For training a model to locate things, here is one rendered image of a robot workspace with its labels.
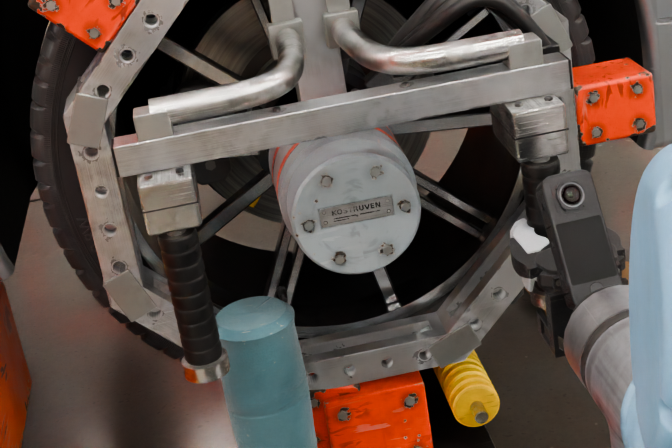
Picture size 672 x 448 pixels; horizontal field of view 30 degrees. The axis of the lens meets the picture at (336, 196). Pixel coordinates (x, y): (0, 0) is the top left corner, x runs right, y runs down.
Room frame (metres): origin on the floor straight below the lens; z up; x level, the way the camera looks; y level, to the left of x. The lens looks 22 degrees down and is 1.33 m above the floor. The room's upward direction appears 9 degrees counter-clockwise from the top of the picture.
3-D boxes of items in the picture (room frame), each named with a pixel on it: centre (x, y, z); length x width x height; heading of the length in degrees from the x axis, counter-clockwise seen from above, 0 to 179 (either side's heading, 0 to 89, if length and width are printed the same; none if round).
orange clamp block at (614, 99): (1.33, -0.32, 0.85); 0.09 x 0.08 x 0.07; 95
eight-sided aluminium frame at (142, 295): (1.30, 0.00, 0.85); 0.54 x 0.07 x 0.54; 95
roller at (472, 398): (1.41, -0.11, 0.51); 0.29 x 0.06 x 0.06; 5
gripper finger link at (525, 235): (1.06, -0.17, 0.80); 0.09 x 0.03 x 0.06; 13
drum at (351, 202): (1.22, -0.01, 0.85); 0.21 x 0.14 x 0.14; 5
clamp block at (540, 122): (1.11, -0.19, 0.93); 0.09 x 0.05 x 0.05; 5
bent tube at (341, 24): (1.18, -0.11, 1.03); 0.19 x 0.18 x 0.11; 5
